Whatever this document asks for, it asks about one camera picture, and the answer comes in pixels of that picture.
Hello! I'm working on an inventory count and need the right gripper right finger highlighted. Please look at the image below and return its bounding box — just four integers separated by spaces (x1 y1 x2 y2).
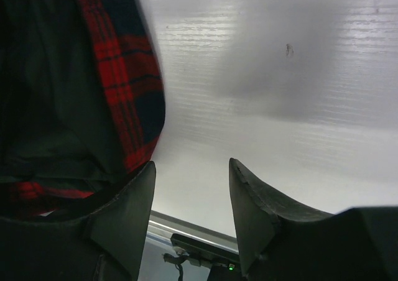
229 159 397 280

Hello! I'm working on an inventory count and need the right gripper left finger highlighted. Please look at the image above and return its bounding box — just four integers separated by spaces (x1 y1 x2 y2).
1 161 156 280

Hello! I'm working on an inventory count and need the red navy plaid skirt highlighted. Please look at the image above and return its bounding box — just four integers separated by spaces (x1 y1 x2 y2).
1 0 165 218

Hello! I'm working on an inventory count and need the aluminium front rail frame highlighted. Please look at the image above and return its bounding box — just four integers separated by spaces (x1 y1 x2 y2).
147 211 238 254

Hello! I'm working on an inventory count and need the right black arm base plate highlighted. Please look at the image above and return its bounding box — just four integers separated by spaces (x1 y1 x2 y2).
162 234 246 281

